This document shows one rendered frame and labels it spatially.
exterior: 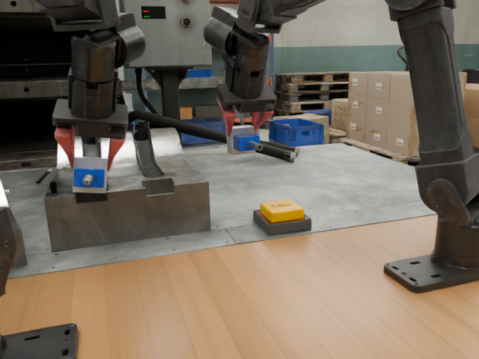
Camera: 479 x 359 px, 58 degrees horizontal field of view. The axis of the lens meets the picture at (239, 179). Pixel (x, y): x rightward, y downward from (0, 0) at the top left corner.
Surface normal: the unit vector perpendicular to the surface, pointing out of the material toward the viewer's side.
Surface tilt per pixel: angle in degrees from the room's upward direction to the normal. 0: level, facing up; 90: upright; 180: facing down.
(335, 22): 90
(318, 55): 90
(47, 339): 0
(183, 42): 90
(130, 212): 90
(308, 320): 0
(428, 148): 77
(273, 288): 0
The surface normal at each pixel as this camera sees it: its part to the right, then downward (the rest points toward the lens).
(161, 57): 0.30, 0.25
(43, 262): -0.02, -0.96
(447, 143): -0.65, 0.00
